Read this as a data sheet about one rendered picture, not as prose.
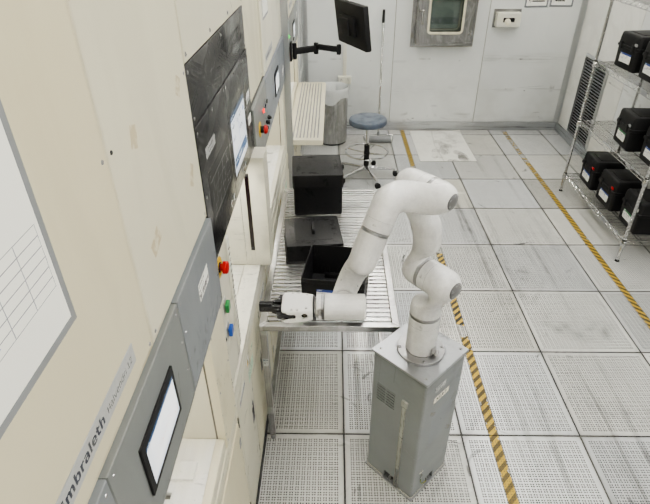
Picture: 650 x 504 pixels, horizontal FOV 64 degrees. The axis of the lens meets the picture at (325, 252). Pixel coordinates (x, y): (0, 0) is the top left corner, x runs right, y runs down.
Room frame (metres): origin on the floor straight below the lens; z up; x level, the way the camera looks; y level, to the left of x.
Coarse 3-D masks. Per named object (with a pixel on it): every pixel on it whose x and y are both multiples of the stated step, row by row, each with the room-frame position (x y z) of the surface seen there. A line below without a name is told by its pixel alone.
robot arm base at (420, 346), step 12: (408, 324) 1.53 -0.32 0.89; (420, 324) 1.48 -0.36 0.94; (432, 324) 1.48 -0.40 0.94; (408, 336) 1.52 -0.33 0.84; (420, 336) 1.48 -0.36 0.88; (432, 336) 1.48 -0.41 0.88; (408, 348) 1.51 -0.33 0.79; (420, 348) 1.48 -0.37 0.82; (432, 348) 1.48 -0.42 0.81; (444, 348) 1.52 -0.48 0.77; (408, 360) 1.46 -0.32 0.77; (420, 360) 1.46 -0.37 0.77; (432, 360) 1.46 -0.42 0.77
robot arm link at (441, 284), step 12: (432, 264) 1.52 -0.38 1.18; (420, 276) 1.50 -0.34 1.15; (432, 276) 1.47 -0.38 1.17; (444, 276) 1.46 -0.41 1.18; (456, 276) 1.46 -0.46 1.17; (420, 288) 1.50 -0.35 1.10; (432, 288) 1.45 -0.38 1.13; (444, 288) 1.43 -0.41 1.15; (456, 288) 1.43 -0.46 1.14; (420, 300) 1.52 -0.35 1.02; (432, 300) 1.44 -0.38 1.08; (444, 300) 1.42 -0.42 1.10; (420, 312) 1.48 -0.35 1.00; (432, 312) 1.47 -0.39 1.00
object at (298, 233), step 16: (288, 224) 2.36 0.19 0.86; (304, 224) 2.36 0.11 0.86; (320, 224) 2.35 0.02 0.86; (336, 224) 2.35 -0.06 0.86; (288, 240) 2.20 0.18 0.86; (304, 240) 2.20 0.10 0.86; (320, 240) 2.20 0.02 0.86; (336, 240) 2.20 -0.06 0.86; (288, 256) 2.14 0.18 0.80; (304, 256) 2.15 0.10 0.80
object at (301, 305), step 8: (288, 296) 1.30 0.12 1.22; (296, 296) 1.29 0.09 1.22; (304, 296) 1.29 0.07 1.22; (312, 296) 1.29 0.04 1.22; (288, 304) 1.26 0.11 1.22; (296, 304) 1.25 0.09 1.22; (304, 304) 1.25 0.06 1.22; (312, 304) 1.25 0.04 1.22; (288, 312) 1.22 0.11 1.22; (296, 312) 1.22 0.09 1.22; (304, 312) 1.23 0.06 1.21; (312, 312) 1.23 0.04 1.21; (288, 320) 1.22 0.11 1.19; (296, 320) 1.22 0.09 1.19; (304, 320) 1.22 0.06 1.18
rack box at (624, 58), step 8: (624, 32) 4.28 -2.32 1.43; (632, 32) 4.22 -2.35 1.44; (640, 32) 4.20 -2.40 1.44; (648, 32) 4.19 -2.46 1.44; (624, 40) 4.24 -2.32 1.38; (632, 40) 4.14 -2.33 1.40; (640, 40) 4.05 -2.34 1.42; (648, 40) 4.03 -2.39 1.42; (624, 48) 4.21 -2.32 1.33; (632, 48) 4.09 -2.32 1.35; (640, 48) 4.03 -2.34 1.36; (616, 56) 4.28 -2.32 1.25; (624, 56) 4.18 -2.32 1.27; (632, 56) 4.08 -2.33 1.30; (640, 56) 4.03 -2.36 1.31; (616, 64) 4.26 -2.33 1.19; (624, 64) 4.15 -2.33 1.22; (632, 64) 4.06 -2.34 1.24; (640, 64) 4.03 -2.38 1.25; (632, 72) 4.04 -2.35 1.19
